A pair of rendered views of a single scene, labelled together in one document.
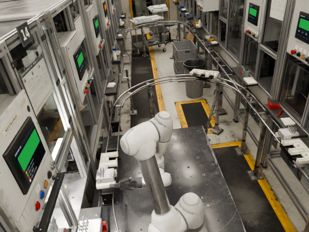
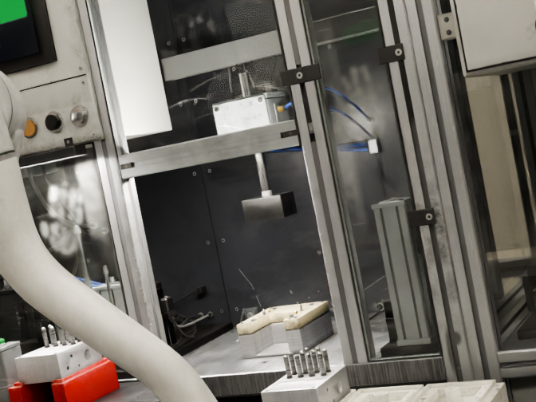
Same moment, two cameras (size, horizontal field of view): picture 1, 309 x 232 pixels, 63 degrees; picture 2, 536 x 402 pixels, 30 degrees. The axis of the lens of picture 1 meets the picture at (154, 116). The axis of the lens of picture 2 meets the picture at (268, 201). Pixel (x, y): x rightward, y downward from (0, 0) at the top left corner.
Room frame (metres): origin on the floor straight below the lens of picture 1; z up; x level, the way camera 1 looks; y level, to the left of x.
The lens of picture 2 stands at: (2.09, -0.98, 1.30)
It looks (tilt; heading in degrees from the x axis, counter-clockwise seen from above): 3 degrees down; 117
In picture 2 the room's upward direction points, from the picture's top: 11 degrees counter-clockwise
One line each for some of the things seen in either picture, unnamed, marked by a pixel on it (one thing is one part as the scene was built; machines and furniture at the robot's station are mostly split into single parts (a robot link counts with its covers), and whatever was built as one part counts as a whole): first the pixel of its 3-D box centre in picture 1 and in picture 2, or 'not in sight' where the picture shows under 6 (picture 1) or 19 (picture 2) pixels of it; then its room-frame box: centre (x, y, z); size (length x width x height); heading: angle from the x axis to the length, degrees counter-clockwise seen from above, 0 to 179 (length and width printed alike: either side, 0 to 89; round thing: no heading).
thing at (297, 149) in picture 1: (294, 148); not in sight; (1.52, -1.09, 0.84); 0.37 x 0.14 x 0.10; 1
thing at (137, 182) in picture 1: (135, 182); not in sight; (1.30, 0.18, 0.88); 0.09 x 0.07 x 0.08; 91
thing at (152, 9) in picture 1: (159, 21); not in sight; (8.11, -0.45, 0.48); 0.84 x 0.58 x 0.97; 9
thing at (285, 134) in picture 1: (288, 131); not in sight; (1.64, -1.09, 0.92); 0.13 x 0.10 x 0.09; 91
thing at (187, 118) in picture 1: (195, 115); not in sight; (3.43, -0.66, 0.01); 1.00 x 0.55 x 0.01; 1
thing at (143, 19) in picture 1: (148, 34); not in sight; (6.83, -0.06, 0.48); 0.88 x 0.56 x 0.96; 109
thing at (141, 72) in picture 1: (143, 65); not in sight; (5.88, 0.13, 0.01); 5.85 x 0.59 x 0.01; 1
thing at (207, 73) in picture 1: (204, 75); not in sight; (3.10, -0.72, 0.84); 0.37 x 0.14 x 0.10; 59
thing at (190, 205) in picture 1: (190, 209); not in sight; (1.05, -0.17, 0.85); 0.18 x 0.16 x 0.22; 123
